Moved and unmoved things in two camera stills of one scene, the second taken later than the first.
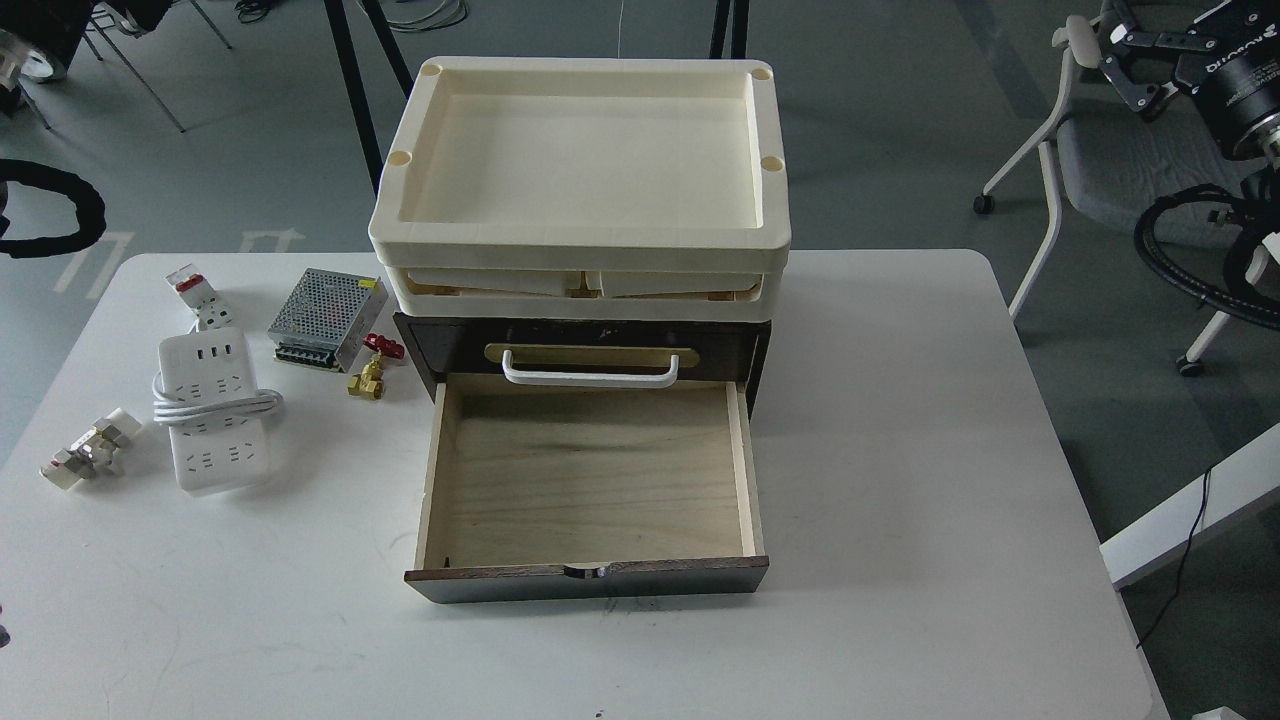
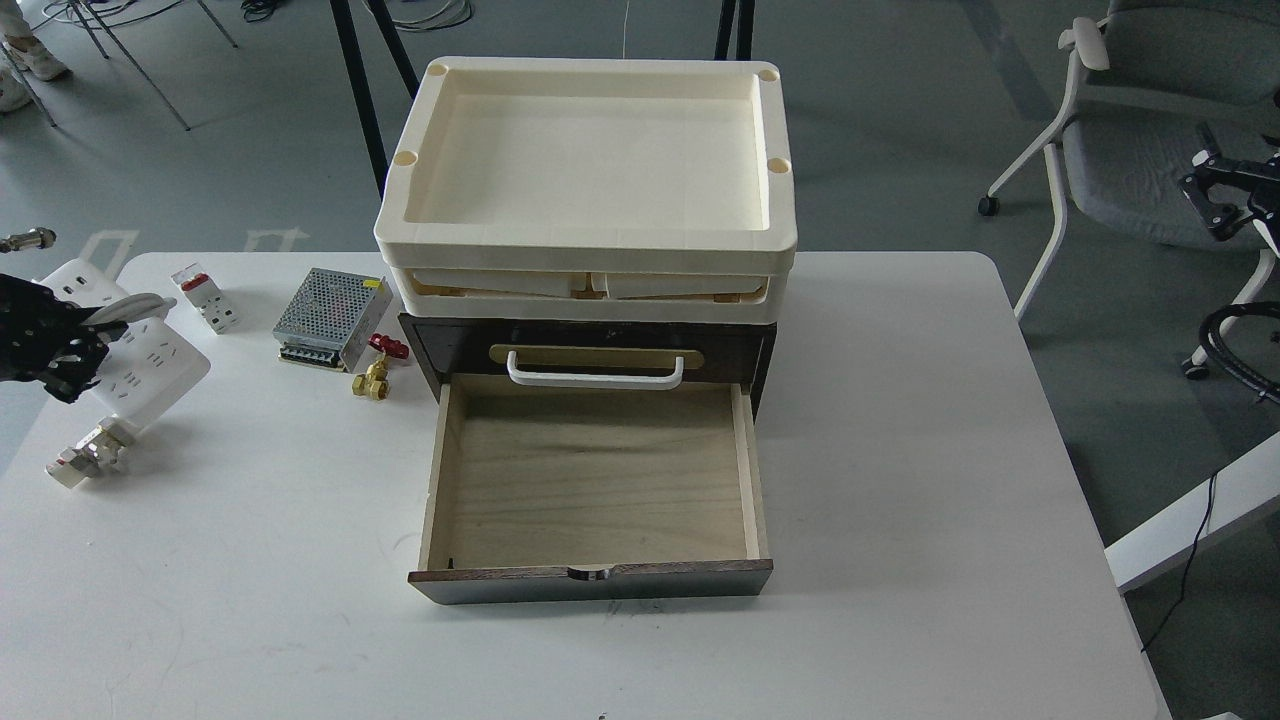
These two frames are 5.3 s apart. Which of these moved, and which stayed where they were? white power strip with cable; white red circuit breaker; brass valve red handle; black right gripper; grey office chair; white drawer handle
Moved: black right gripper; white power strip with cable
Stayed: white drawer handle; brass valve red handle; white red circuit breaker; grey office chair
